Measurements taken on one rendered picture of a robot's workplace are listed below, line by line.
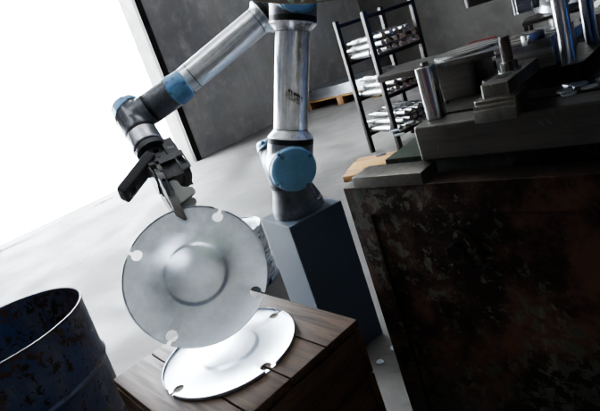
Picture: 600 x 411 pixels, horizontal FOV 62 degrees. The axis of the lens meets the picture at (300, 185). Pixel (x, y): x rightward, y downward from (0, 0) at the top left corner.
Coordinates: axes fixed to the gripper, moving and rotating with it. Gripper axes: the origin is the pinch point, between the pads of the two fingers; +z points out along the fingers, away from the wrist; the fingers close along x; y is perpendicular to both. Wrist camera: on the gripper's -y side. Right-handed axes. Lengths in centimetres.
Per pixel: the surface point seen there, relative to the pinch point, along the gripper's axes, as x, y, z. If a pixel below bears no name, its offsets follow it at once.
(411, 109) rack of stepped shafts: 141, 192, -87
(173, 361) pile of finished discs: 19.8, -12.9, 20.3
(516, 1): -45, 58, 16
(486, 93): -43, 39, 28
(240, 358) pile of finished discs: 9.8, -1.9, 29.7
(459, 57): -35, 51, 15
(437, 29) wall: 378, 553, -344
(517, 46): -42, 54, 22
